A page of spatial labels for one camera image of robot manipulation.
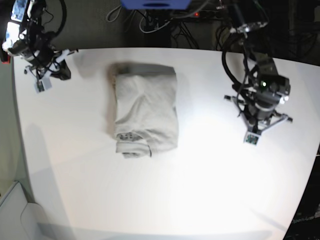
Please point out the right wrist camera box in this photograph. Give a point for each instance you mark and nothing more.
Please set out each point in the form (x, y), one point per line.
(42, 85)

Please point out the grey side cabinet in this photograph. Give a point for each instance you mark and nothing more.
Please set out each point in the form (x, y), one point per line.
(18, 219)

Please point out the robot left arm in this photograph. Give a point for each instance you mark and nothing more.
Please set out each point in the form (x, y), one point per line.
(262, 88)

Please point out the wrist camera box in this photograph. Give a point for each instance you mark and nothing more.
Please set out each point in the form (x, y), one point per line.
(251, 138)
(42, 85)

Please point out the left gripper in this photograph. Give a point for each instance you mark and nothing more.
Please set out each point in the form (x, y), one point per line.
(257, 119)

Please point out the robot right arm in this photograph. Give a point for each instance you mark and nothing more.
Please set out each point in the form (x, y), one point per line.
(23, 34)

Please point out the black power strip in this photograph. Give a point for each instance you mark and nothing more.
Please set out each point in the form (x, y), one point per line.
(206, 14)

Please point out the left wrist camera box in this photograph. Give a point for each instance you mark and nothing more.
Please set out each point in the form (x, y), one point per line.
(251, 138)

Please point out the blue box overhead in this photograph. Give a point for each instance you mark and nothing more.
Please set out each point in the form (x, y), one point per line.
(155, 4)

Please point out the light grey t-shirt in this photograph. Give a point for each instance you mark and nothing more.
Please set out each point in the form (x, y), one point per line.
(146, 121)

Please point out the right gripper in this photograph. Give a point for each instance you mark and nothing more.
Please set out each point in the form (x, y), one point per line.
(55, 67)

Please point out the red and black clamp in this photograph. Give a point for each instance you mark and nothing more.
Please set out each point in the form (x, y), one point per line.
(4, 57)

